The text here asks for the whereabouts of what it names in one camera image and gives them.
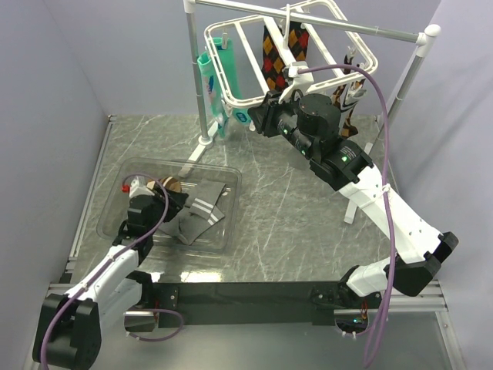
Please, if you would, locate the teal patterned sock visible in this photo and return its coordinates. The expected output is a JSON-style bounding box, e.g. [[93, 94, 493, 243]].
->
[[214, 37, 251, 126], [197, 52, 229, 138]]

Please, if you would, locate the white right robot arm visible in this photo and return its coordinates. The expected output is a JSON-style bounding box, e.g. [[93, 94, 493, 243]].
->
[[248, 91, 458, 308]]

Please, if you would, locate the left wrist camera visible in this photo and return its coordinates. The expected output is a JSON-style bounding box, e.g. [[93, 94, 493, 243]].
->
[[121, 177, 151, 198]]

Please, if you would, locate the red yellow argyle sock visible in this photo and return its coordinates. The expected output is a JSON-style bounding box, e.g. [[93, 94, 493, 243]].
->
[[261, 27, 287, 92]]

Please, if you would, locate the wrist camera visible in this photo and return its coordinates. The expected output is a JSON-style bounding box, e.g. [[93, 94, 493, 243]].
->
[[121, 177, 151, 198], [283, 61, 314, 87]]

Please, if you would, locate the silver white drying rack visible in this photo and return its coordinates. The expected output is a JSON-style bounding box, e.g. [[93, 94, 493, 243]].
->
[[183, 0, 442, 224]]

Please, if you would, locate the clear plastic bin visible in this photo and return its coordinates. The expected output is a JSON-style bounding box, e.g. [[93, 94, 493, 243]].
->
[[97, 158, 242, 253]]

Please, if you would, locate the aluminium frame rail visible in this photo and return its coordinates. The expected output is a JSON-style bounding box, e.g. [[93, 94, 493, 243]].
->
[[22, 114, 155, 367]]

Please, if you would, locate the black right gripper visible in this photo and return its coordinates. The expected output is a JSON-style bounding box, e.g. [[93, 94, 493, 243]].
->
[[246, 87, 316, 160]]

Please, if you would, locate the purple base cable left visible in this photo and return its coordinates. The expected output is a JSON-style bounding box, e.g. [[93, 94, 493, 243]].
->
[[126, 307, 185, 342]]

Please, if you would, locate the brown argyle hanging sock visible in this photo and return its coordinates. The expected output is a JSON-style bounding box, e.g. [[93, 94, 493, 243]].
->
[[330, 78, 367, 139]]

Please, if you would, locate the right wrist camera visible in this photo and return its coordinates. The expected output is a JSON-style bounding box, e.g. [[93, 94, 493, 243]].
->
[[283, 61, 314, 87]]

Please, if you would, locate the white clip sock hanger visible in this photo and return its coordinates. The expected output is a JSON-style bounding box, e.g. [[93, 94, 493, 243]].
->
[[204, 1, 364, 108]]

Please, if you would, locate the grey striped sock in bin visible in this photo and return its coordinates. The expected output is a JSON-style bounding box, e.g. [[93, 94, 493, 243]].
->
[[178, 180, 226, 242]]

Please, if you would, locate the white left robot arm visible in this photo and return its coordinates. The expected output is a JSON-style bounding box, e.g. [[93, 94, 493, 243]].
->
[[32, 176, 187, 369]]

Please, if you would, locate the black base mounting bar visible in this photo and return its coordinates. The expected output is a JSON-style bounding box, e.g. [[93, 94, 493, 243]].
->
[[153, 281, 364, 325]]

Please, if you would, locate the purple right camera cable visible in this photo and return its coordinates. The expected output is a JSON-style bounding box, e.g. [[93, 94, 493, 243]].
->
[[298, 64, 397, 369]]

